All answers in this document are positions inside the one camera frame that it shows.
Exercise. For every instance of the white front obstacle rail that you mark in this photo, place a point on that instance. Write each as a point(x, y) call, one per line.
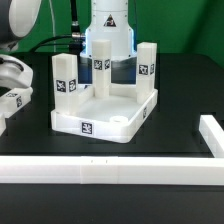
point(111, 170)

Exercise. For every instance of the white desk top tray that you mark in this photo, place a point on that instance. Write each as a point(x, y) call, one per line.
point(116, 118)

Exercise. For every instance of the white obstacle rail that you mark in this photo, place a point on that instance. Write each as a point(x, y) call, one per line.
point(213, 135)
point(111, 170)

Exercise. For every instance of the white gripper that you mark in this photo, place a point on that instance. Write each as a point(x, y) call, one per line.
point(14, 73)

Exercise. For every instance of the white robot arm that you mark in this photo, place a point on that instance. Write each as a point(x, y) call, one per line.
point(18, 17)

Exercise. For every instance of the white right obstacle rail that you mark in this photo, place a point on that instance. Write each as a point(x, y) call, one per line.
point(213, 135)

